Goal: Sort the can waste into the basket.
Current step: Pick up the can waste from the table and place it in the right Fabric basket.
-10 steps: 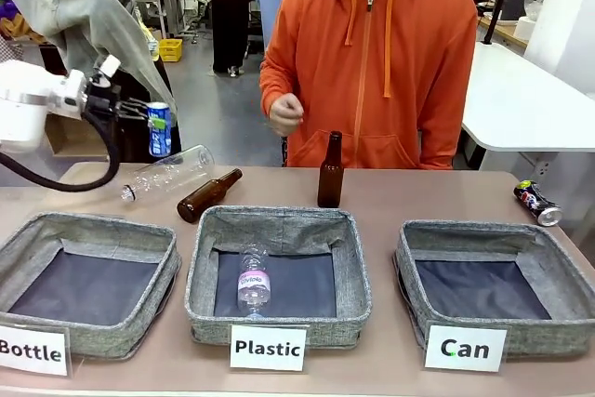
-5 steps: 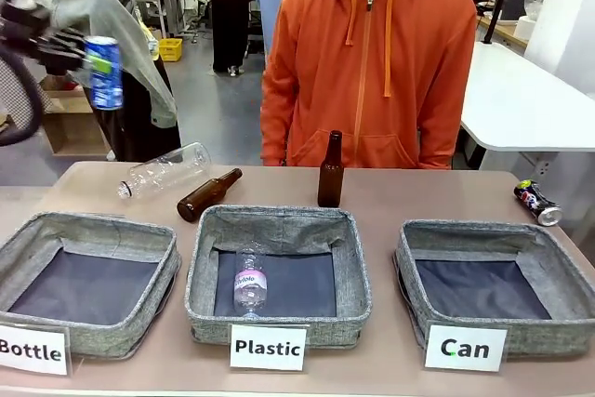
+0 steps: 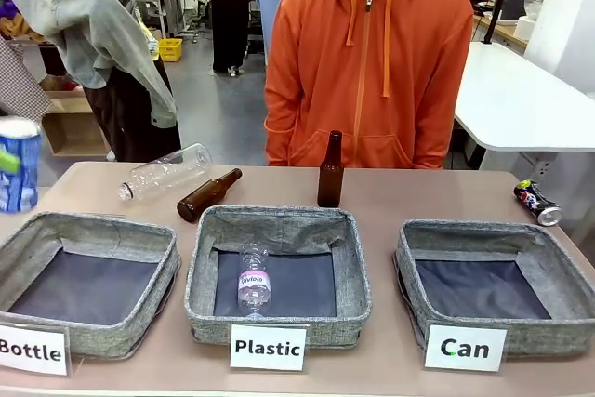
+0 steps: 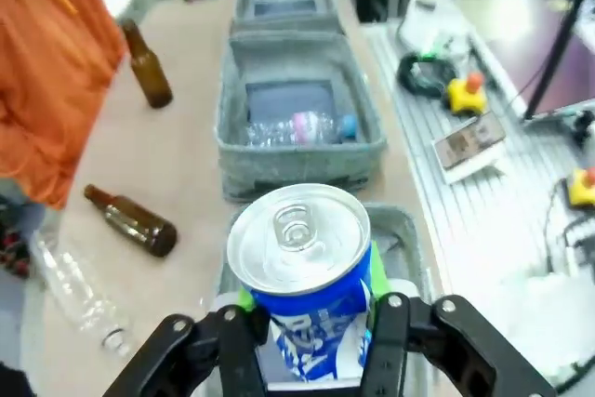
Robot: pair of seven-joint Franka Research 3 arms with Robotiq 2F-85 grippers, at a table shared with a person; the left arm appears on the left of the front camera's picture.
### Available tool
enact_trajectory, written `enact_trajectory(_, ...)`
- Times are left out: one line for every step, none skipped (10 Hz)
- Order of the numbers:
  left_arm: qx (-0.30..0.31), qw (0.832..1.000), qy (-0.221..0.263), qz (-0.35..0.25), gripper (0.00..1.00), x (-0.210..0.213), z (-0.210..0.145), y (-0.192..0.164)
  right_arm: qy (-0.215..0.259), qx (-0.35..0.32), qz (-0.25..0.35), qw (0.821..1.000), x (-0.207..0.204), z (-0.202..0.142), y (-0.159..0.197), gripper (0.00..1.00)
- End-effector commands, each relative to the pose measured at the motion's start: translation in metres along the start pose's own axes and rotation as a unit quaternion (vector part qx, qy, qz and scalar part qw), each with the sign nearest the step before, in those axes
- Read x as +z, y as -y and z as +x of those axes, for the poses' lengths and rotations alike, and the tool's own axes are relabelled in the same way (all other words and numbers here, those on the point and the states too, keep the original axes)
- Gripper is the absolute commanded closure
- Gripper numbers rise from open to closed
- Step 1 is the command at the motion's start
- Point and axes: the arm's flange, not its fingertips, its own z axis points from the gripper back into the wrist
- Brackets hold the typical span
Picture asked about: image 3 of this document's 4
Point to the blue white drink can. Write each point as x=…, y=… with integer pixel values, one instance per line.
x=21, y=183

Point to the grey fabric basket bottle label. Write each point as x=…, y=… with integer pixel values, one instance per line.
x=153, y=276

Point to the grey fabric basket plastic label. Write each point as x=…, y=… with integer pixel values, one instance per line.
x=279, y=225

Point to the white sign reading Can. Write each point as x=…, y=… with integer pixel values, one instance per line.
x=465, y=348

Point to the crushed dark blue soda can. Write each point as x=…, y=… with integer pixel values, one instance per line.
x=534, y=201

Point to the grey fabric basket can label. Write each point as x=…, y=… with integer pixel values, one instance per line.
x=562, y=248

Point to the light wooden open box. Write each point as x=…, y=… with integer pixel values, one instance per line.
x=70, y=129

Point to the checkered grey cloth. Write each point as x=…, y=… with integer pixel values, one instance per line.
x=21, y=83

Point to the large clear plastic bottle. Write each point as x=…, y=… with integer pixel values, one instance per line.
x=167, y=173

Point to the person in grey hoodie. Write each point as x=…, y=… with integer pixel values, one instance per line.
x=93, y=20

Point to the white sign reading Bottle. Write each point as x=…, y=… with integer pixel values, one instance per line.
x=32, y=351

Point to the yellow plastic crate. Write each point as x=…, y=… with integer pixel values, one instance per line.
x=171, y=49

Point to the brown glass beer bottle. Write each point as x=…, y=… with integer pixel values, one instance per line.
x=330, y=181
x=204, y=194

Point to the person in black trousers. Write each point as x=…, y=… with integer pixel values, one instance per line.
x=228, y=11

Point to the small water bottle pink label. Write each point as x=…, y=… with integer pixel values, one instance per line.
x=254, y=292

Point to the white sign reading Plastic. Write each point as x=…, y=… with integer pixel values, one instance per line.
x=268, y=348

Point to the person in orange hoodie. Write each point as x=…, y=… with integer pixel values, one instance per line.
x=325, y=67

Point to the white side table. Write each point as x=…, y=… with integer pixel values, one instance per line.
x=511, y=99

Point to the white paper roll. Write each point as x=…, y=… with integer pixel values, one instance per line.
x=526, y=27

